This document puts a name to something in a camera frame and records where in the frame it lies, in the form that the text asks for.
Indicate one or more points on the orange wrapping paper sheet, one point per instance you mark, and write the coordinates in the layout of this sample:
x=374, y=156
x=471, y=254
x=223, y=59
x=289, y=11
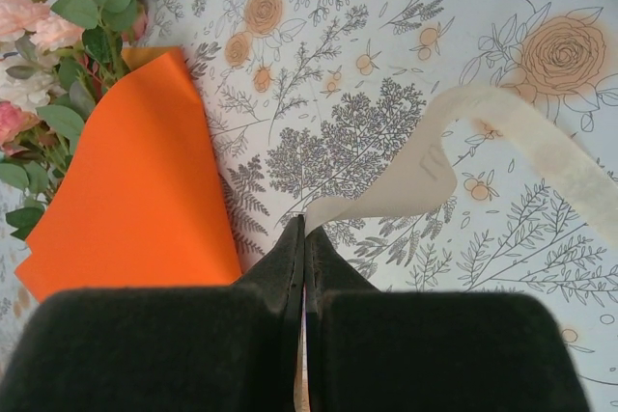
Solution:
x=145, y=166

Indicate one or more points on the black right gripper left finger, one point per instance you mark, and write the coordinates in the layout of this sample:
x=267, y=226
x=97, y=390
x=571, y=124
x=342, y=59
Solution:
x=145, y=354

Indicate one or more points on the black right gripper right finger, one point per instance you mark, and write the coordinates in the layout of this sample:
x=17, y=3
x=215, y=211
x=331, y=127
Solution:
x=434, y=354

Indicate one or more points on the cream printed ribbon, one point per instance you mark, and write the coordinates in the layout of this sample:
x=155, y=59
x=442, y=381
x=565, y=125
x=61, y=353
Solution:
x=420, y=180

